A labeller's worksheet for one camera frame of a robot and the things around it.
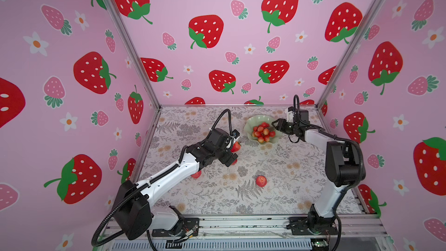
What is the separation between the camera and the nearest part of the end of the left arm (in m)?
0.56

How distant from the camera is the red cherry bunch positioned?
3.28 ft

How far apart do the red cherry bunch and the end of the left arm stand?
318 mm
